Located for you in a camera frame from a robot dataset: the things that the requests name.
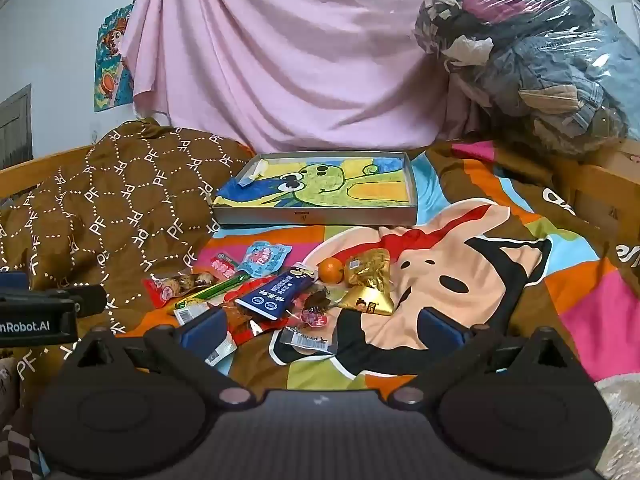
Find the gold foil snack packet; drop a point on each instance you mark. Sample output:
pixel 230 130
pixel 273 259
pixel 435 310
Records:
pixel 370 270

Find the orange tangerine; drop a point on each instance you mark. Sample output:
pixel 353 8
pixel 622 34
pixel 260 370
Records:
pixel 331 270

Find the light blue snack packet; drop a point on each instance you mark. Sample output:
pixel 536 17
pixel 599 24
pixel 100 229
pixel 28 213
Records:
pixel 262 257

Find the brown PF patterned pillow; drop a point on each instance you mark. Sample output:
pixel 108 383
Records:
pixel 100 200

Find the checked cloth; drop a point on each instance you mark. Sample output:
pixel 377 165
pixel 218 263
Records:
pixel 20 452

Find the clear plastic bag of clothes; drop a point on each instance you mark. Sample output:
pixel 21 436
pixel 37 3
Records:
pixel 540 60

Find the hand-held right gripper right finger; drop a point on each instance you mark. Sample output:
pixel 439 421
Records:
pixel 440 329

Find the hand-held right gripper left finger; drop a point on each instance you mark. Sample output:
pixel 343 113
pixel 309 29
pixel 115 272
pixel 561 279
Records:
pixel 202 331

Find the grey framed window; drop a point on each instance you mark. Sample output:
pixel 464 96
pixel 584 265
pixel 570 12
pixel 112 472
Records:
pixel 15 125

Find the yellow green snack packet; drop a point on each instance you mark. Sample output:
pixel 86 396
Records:
pixel 200 301

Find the small red snack packet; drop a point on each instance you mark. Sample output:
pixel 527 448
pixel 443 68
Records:
pixel 223 266

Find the white fluffy blanket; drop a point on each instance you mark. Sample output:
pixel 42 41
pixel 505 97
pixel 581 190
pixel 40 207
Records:
pixel 620 410

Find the pink hanging sheet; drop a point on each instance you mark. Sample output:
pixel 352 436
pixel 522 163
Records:
pixel 300 60

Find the white paper strip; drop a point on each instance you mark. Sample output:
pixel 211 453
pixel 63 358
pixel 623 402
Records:
pixel 250 172

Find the pink wrapped candy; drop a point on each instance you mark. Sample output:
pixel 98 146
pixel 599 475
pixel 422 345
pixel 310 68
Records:
pixel 312 318

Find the cartoon wall poster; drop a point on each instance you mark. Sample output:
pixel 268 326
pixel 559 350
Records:
pixel 112 60

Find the dark blue snack packet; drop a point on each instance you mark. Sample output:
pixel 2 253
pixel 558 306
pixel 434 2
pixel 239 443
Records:
pixel 275 295

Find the cardboard box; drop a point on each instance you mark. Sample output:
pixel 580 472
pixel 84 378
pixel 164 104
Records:
pixel 622 160

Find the white green snack packet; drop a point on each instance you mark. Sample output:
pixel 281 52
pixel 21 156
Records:
pixel 222 352

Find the grey tray with cartoon drawing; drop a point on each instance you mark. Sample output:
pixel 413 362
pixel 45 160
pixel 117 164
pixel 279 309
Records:
pixel 320 190

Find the colourful cartoon printed blanket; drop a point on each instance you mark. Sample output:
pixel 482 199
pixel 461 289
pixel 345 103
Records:
pixel 475 270

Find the dark wrapped candy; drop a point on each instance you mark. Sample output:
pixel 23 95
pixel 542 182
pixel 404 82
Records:
pixel 316 300

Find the clear red nut packet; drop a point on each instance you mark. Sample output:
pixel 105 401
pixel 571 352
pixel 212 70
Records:
pixel 185 282

